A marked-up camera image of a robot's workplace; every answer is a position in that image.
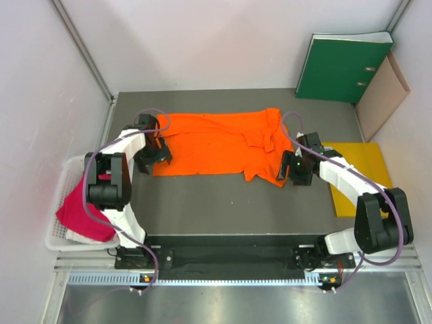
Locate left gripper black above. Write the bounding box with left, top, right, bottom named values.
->
left=133, top=136, right=171, bottom=174

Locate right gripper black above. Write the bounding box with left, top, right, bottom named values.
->
left=277, top=150, right=313, bottom=186

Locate orange t shirt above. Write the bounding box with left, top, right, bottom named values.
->
left=153, top=108, right=294, bottom=188

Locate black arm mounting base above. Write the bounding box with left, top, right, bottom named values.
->
left=114, top=234, right=355, bottom=279

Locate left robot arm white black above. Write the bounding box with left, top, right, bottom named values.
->
left=82, top=109, right=173, bottom=268

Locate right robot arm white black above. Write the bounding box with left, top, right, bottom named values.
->
left=276, top=133, right=414, bottom=267

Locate yellow plastic folder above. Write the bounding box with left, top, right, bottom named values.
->
left=323, top=142, right=393, bottom=218

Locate white plastic basket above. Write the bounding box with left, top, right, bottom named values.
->
left=45, top=155, right=119, bottom=252

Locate magenta t shirt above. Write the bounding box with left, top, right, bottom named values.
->
left=56, top=177, right=115, bottom=242

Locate white t shirt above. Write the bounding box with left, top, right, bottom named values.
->
left=65, top=229, right=100, bottom=244

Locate beige paper folder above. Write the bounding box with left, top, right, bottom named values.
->
left=355, top=51, right=410, bottom=142

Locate green ring binder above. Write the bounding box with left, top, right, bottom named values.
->
left=296, top=31, right=394, bottom=104

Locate grey slotted cable duct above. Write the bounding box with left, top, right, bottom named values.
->
left=67, top=272, right=338, bottom=287

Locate aluminium frame rail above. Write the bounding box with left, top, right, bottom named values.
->
left=48, top=0, right=114, bottom=103

